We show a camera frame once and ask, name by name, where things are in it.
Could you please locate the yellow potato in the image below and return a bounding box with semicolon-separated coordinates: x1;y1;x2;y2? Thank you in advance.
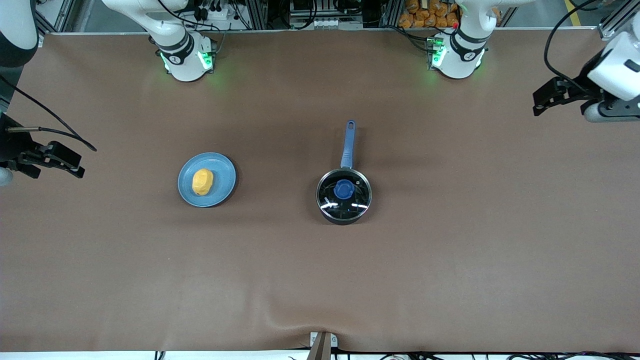
192;168;215;196

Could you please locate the glass lid with blue knob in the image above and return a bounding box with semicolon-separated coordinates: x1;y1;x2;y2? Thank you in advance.
317;169;372;221

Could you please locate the bag of orange items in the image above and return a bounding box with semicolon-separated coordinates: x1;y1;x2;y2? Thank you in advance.
398;0;461;29

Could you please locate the blue round plate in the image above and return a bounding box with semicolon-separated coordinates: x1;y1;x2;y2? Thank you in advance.
177;152;237;208

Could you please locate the brown table cover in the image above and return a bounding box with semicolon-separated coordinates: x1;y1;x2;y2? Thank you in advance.
0;29;640;353

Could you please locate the white power strip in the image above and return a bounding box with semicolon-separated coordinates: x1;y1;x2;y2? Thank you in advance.
196;4;237;22

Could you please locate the metal table clamp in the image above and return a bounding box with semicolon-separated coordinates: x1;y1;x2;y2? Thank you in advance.
309;331;339;360

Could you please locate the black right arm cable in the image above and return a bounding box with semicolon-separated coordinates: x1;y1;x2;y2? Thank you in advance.
0;74;97;152

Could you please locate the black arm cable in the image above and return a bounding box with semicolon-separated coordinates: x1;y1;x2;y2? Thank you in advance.
0;74;97;152
544;0;603;91

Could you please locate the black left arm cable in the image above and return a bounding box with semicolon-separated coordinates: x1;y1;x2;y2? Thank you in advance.
544;0;603;91

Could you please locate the aluminium frame profile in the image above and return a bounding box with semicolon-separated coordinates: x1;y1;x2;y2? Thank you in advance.
36;0;77;34
597;0;640;41

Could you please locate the black pot with blue handle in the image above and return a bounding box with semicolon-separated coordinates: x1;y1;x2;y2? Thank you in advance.
315;120;373;226

